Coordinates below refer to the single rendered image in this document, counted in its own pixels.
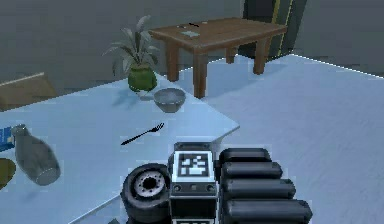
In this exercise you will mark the pale grey flat card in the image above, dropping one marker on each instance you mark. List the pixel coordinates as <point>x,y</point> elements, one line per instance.
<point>190,33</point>

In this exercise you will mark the blue box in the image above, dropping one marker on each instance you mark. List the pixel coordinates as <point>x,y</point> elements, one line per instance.
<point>6,138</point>

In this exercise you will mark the olive green round plate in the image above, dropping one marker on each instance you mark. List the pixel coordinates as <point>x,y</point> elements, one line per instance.
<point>5,173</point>

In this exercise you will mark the black fork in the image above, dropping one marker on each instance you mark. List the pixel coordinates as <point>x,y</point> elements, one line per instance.
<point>143,134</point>

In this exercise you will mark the grey glass bottle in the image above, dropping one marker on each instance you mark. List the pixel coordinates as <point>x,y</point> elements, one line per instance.
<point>35,156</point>

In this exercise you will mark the brown wooden table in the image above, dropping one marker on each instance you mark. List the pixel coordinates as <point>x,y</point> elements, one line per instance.
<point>213,36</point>

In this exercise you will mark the grey bowl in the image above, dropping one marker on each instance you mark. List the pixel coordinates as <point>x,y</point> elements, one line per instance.
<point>169,99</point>

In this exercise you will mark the black pen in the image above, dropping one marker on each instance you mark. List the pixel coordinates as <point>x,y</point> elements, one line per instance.
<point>193,24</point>

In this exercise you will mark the house plant in green pot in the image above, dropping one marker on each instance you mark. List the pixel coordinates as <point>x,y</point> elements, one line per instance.
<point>140,63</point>

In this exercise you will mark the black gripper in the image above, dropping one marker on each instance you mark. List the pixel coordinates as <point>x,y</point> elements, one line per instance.
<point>146,190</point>

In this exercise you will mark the white table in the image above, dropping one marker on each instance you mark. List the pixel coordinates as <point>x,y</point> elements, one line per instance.
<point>100,146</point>

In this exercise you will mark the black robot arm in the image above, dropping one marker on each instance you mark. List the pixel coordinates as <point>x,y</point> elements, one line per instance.
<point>240,186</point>

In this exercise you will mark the black door with yellow stripes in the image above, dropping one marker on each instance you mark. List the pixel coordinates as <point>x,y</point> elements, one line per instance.
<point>276,26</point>

